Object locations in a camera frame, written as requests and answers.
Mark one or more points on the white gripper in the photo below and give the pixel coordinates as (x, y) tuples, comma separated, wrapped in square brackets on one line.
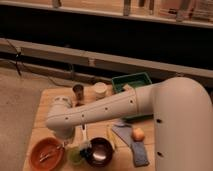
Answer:
[(65, 136)]

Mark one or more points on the silver fork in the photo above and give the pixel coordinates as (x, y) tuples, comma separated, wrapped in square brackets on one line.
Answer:
[(43, 157)]

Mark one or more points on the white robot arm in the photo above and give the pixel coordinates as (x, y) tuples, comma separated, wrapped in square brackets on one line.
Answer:
[(183, 120)]

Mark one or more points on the brown-headed spatula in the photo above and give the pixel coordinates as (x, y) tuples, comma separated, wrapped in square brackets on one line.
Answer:
[(84, 132)]

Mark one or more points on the green small cup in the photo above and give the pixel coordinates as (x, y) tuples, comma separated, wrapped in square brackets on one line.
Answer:
[(73, 156)]

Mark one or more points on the orange bowl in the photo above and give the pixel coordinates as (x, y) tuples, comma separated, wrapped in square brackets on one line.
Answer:
[(44, 146)]

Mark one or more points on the dark purple bowl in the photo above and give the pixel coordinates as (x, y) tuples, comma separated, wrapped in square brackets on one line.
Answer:
[(101, 152)]

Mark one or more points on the metal cup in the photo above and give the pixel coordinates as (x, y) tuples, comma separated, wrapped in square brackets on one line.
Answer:
[(78, 90)]

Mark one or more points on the yellow banana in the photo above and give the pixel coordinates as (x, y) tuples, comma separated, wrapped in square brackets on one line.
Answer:
[(111, 137)]

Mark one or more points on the white cup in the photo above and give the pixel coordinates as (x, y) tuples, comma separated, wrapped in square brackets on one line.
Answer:
[(100, 90)]

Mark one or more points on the wooden cutting board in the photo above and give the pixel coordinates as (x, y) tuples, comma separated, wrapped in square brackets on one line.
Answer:
[(122, 159)]

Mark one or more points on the orange peach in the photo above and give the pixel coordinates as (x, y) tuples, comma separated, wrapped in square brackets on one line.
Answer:
[(138, 134)]

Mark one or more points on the blue-grey cloth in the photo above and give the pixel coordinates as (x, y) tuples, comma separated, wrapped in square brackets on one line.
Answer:
[(124, 132)]

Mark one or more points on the tan sponge block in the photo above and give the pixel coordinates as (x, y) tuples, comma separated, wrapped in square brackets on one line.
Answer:
[(127, 87)]

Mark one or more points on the green tray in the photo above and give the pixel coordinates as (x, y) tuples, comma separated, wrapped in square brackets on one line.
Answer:
[(133, 80)]

